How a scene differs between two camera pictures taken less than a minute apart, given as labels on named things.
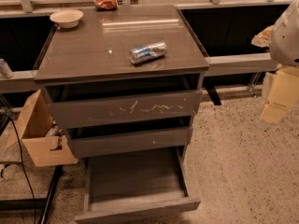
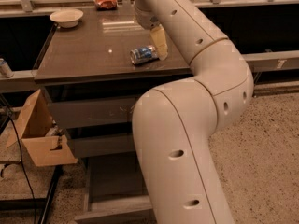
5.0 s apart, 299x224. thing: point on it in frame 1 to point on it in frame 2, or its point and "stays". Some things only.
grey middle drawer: (100, 144) stays
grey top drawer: (126, 108) stays
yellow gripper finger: (283, 94) to (159, 39)
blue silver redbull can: (143, 53) stays
